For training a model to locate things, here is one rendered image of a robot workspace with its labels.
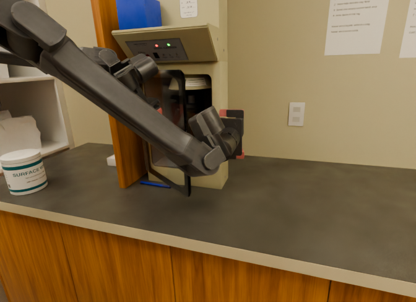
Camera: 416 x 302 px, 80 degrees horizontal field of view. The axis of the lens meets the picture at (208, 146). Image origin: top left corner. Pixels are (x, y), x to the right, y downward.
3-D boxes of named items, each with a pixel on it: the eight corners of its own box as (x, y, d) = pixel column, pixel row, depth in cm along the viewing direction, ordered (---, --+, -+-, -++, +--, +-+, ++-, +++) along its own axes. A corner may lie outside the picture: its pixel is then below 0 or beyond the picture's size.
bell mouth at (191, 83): (181, 85, 109) (179, 72, 107) (220, 85, 103) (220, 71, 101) (161, 90, 93) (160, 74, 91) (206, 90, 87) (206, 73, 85)
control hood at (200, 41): (134, 64, 91) (131, 34, 88) (220, 60, 82) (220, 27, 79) (114, 64, 81) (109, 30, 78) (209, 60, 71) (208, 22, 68)
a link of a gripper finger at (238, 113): (247, 104, 72) (242, 111, 64) (247, 128, 75) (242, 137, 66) (225, 104, 74) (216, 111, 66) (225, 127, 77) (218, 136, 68)
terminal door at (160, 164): (148, 170, 103) (137, 69, 91) (190, 198, 81) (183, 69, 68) (147, 171, 103) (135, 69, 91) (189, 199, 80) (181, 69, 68)
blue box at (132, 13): (137, 33, 87) (134, 4, 84) (163, 31, 84) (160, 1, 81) (119, 30, 78) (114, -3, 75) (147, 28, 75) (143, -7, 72)
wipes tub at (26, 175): (33, 179, 110) (24, 147, 106) (55, 182, 106) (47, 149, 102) (2, 193, 99) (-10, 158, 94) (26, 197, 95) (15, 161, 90)
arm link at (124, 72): (106, 76, 69) (114, 75, 64) (125, 64, 72) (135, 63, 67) (120, 98, 72) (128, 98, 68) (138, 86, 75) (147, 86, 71)
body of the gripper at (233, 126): (242, 117, 66) (237, 124, 59) (242, 153, 69) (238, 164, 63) (218, 117, 68) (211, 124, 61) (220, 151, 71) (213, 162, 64)
